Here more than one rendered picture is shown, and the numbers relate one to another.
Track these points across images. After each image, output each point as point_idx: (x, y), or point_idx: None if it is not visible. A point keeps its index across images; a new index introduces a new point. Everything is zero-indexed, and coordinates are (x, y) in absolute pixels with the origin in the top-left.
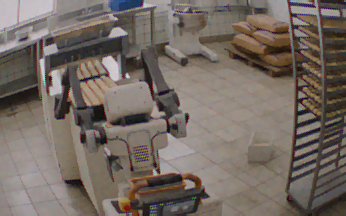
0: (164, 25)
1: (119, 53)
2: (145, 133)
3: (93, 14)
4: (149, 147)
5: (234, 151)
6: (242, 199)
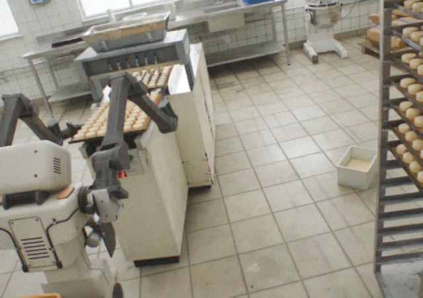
0: (304, 22)
1: (178, 63)
2: (36, 221)
3: (225, 6)
4: (45, 240)
5: (326, 164)
6: (311, 250)
